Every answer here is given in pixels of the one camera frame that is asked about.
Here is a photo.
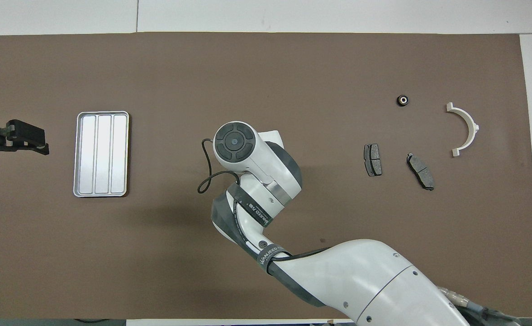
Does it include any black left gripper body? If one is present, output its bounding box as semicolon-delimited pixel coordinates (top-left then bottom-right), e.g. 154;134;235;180
0;120;24;146

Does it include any silver metal tray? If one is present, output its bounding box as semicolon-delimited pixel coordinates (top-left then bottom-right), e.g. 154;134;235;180
73;111;130;198

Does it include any brown table mat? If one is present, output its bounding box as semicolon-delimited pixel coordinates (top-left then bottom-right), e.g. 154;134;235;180
0;32;532;320

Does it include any small dark brake pad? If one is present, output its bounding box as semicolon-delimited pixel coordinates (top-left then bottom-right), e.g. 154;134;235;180
363;144;383;177

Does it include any large dark brake pad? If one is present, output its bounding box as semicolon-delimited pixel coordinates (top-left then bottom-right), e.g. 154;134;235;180
406;153;435;191

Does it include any black velcro cable strap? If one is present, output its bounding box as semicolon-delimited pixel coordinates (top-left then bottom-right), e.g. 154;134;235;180
226;182;275;228
256;244;292;268

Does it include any white half ring bracket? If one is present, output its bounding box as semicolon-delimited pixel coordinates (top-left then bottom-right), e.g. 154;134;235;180
445;102;480;158

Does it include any grey braided base cable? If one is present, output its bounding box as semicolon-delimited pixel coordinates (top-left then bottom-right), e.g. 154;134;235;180
438;285;520;323

